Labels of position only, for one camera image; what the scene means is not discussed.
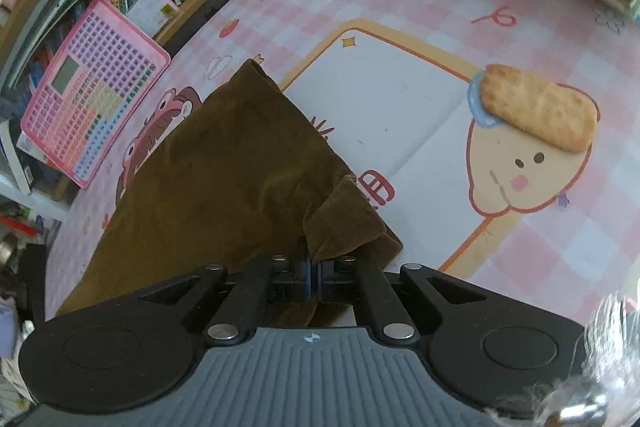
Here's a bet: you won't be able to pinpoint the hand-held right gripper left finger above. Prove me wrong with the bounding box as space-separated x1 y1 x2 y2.
135 256 312 349

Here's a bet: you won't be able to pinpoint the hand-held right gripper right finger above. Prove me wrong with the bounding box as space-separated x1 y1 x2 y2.
312 256 490 349

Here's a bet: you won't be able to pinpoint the brown pants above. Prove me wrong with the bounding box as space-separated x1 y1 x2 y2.
57 58 405 331

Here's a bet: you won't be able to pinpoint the pink checked printed table mat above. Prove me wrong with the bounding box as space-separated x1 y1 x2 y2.
45 0 640 324

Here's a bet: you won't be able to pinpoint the pink toy learning tablet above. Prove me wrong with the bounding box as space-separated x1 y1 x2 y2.
20 0 172 188

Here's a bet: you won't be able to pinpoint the white fluffy sleeve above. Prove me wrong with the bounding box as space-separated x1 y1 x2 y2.
500 292 640 427

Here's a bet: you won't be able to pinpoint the white rack frame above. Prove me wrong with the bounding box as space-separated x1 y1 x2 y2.
0 117 72 220

